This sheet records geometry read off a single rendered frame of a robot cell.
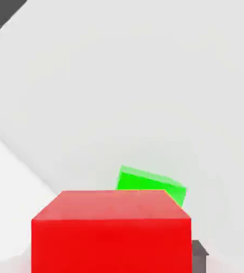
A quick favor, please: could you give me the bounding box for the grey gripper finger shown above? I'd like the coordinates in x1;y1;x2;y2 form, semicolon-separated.
191;239;218;273

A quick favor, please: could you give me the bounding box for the small red cube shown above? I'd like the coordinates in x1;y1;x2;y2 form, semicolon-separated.
30;189;193;273

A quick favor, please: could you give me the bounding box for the small green cube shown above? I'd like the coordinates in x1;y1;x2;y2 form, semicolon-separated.
115;164;187;208

